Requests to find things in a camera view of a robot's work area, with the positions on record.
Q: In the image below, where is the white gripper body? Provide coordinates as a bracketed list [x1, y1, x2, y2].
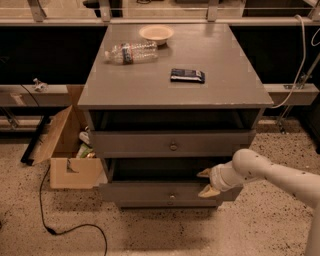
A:
[209, 162, 246, 192]

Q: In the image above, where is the grey top drawer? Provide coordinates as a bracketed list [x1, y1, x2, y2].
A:
[89, 130, 256, 158]

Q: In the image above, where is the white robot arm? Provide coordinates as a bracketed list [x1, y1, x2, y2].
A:
[197, 149, 320, 256]

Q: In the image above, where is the dark blue snack packet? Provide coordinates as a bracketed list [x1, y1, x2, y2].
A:
[170, 68, 205, 84]

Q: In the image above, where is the grey bottom drawer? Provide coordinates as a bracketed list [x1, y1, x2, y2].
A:
[115, 199, 222, 208]

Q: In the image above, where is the green packet in box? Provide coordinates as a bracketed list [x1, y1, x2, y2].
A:
[76, 143, 94, 158]

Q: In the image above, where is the small clear object on ledge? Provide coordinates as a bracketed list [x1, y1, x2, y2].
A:
[33, 78, 48, 92]

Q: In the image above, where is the black floor cable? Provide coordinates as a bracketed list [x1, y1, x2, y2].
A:
[38, 164, 109, 256]

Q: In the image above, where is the grey drawer cabinet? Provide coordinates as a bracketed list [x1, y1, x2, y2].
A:
[77, 23, 274, 211]

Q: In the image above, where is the white hanging cable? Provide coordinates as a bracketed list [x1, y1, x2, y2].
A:
[269, 14, 308, 110]

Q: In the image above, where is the open cardboard box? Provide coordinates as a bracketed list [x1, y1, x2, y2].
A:
[33, 86, 107, 189]

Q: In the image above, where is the clear plastic water bottle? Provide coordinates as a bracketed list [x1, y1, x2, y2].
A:
[104, 41, 158, 65]

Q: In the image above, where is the grey drawer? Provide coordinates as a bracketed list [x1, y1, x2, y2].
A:
[115, 199, 222, 208]
[100, 157, 242, 203]
[89, 130, 256, 158]

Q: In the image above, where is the white bottle in box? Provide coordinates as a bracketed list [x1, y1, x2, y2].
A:
[79, 131, 91, 146]

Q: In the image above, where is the beige ceramic bowl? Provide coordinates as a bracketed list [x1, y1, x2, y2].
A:
[139, 25, 174, 46]

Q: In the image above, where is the black metal stand leg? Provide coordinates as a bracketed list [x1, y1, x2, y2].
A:
[20, 115, 50, 166]

